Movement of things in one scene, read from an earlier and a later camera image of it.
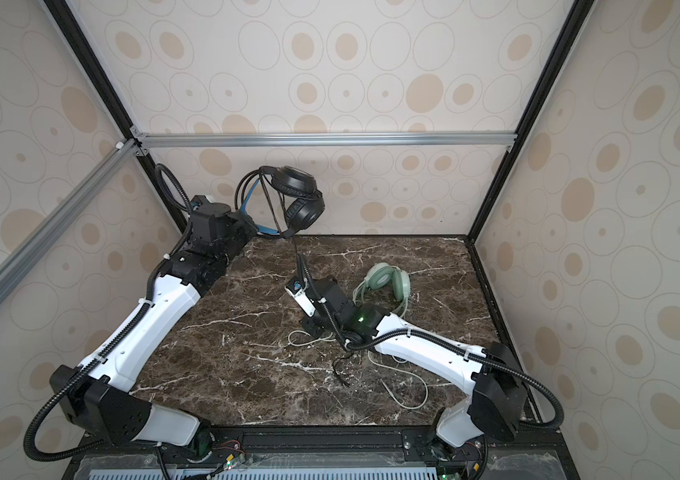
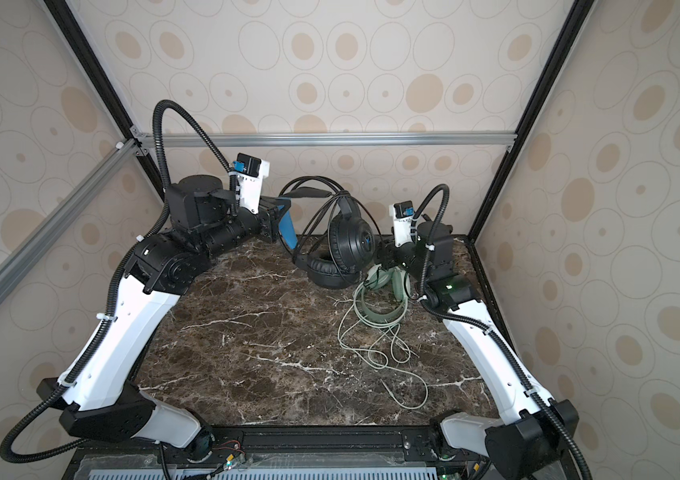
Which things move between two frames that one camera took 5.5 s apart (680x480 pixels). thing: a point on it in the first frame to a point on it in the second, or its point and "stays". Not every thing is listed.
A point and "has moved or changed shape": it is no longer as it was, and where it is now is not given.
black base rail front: [383, 453] stays
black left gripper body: [243, 230] to [266, 225]
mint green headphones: [381, 275] stays
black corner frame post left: [110, 89] stays
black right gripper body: [312, 326] to [396, 257]
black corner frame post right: [574, 21] stays
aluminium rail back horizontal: [162, 140] stays
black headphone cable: [347, 342] to [334, 184]
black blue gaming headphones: [280, 200] has moved or changed shape
